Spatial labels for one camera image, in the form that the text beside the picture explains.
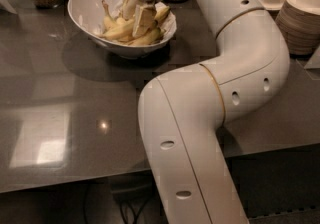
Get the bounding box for yellow banana top front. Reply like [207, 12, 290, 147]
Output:
[101, 19, 135, 41]

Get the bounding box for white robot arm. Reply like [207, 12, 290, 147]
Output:
[138, 0, 290, 224]

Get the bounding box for yellow banana back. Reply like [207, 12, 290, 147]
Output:
[123, 0, 170, 23]

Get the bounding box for yellow banana left curved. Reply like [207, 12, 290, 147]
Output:
[102, 1, 133, 42]

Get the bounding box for yellow banana bottom front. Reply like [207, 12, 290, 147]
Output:
[128, 27, 164, 46]

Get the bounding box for white oval bowl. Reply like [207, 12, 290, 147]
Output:
[68, 0, 177, 59]

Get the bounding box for large stack paper bowls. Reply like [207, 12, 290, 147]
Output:
[276, 0, 320, 56]

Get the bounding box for black cable under table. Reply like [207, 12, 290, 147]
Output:
[82, 181, 154, 224]

